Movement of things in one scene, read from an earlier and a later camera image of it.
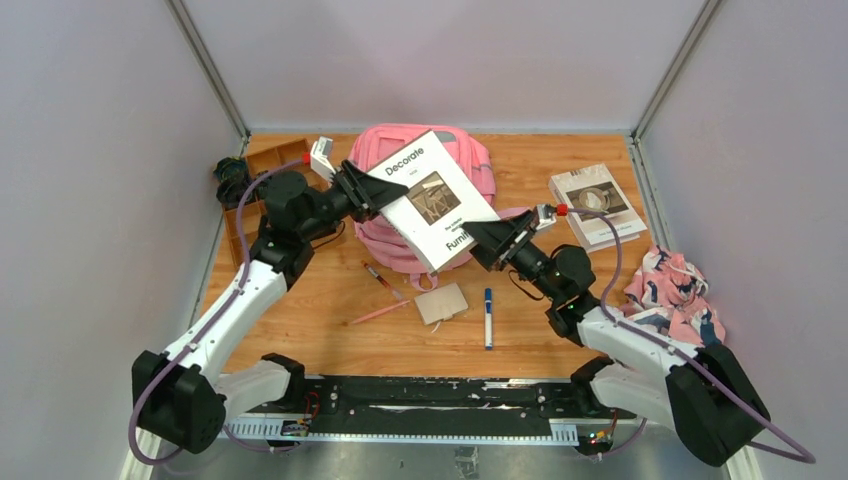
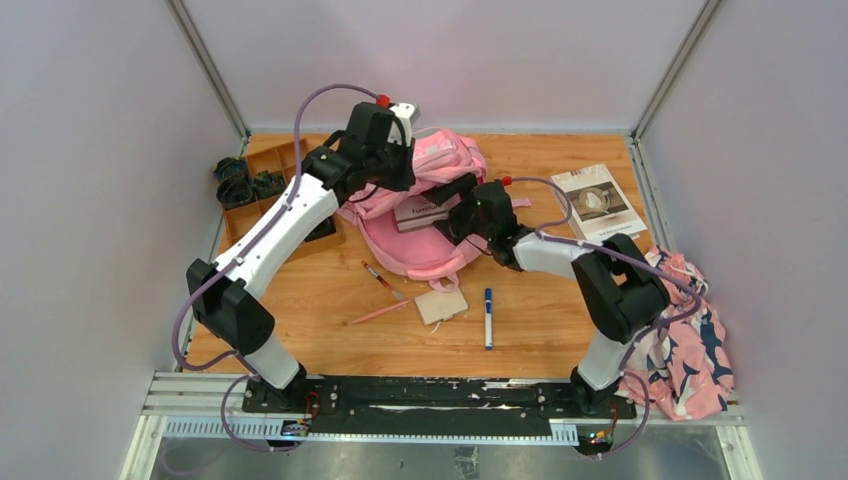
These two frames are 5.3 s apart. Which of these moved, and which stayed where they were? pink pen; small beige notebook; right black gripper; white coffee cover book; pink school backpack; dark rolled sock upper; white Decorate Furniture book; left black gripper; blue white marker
Moved: right black gripper; pink school backpack; white Decorate Furniture book; left black gripper
Stayed: small beige notebook; pink pen; dark rolled sock upper; white coffee cover book; blue white marker
